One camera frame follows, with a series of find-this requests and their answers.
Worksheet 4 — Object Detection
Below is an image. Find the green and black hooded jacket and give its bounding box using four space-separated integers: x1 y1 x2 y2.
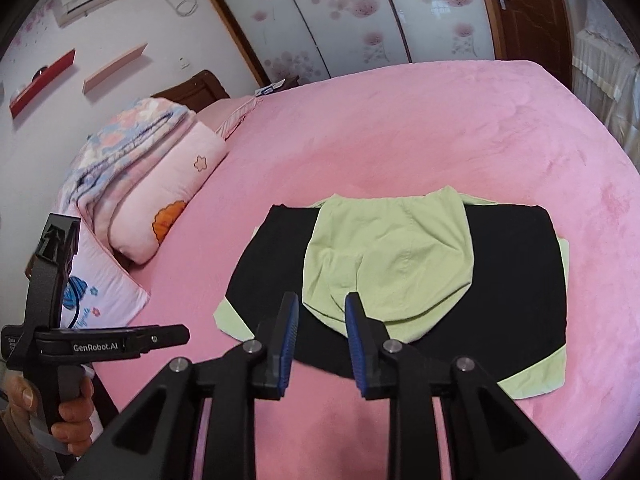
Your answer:
214 186 570 400

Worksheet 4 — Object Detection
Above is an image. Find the person's left hand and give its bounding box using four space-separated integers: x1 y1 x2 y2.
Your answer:
1 374 94 456

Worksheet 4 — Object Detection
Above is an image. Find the white cartoon pillow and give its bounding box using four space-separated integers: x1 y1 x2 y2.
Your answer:
61 223 149 330

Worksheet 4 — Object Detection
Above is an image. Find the pink flower pillow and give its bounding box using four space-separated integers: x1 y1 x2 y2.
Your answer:
107 120 228 264

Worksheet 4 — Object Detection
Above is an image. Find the folded floral quilt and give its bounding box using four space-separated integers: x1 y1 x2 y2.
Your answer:
54 98 195 244

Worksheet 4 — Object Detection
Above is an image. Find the pink flat pillow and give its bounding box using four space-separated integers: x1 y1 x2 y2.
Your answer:
196 96 258 140

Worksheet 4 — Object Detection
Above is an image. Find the dark wooden headboard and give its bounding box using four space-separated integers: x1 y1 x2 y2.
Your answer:
153 70 230 113

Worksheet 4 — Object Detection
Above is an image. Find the pink bed blanket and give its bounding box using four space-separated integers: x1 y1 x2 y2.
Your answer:
98 61 639 479

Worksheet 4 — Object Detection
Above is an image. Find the floral sliding wardrobe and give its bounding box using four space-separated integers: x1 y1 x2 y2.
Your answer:
212 0 500 84

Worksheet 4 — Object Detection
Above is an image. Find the lace-covered furniture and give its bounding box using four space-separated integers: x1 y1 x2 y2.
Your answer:
572 0 639 165

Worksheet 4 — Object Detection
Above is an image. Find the brown wooden door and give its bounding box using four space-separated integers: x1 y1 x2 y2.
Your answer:
484 0 572 88

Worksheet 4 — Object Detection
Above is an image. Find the black camera box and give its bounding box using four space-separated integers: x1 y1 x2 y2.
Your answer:
25 214 80 328

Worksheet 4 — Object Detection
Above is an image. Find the pink wall shelf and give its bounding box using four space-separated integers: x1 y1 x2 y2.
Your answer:
82 44 148 94

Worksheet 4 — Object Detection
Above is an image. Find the red wall shelf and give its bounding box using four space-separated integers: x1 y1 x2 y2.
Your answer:
9 49 76 119

